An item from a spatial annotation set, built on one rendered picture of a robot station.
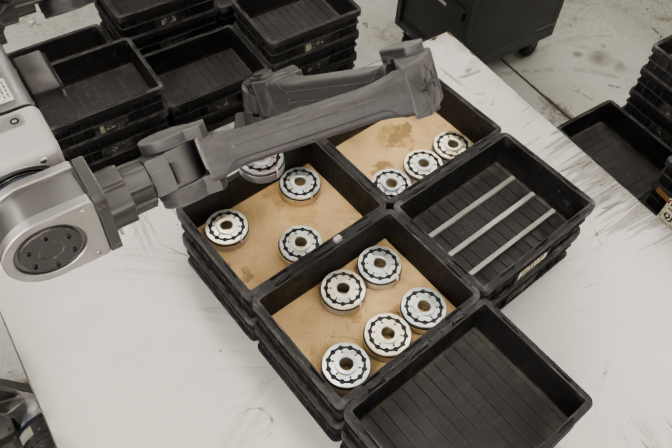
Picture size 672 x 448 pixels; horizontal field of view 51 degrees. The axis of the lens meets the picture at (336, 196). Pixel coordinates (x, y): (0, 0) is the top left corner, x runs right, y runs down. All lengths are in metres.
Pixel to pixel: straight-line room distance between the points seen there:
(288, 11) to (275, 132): 1.88
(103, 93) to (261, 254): 1.11
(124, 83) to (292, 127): 1.65
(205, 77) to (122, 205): 1.80
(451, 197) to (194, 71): 1.31
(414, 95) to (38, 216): 0.51
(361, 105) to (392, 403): 0.73
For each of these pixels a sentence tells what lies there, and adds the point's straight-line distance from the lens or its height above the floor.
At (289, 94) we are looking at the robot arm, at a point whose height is 1.33.
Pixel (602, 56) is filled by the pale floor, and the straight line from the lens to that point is 3.72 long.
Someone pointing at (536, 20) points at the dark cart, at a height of 0.27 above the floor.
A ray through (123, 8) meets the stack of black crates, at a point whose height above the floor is 0.49.
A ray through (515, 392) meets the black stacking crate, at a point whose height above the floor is 0.83.
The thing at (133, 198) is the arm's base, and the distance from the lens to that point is 0.97.
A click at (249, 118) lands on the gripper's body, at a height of 1.18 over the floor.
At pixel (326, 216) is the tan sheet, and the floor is 0.83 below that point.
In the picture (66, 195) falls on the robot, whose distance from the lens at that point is 0.95.
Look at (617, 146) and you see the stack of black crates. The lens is 2.89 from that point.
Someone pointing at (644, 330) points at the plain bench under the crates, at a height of 0.70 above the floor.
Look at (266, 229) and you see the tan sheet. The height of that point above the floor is 0.83.
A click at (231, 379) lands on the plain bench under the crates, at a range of 1.66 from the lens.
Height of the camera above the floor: 2.22
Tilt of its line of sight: 52 degrees down
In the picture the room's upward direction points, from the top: 4 degrees clockwise
